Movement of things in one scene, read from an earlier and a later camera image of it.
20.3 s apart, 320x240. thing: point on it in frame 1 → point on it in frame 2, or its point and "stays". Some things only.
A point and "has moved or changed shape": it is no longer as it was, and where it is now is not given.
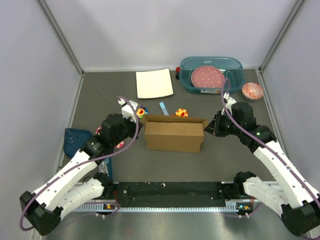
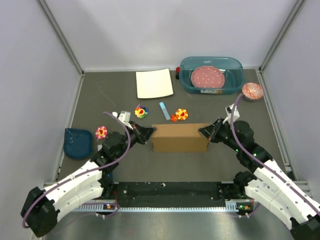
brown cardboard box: [174, 133] has moved or changed shape
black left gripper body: [129, 129] → [134, 138]
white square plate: [154, 83] stays
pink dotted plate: [207, 76] stays
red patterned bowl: [252, 91] stays
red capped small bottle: [177, 72] stays
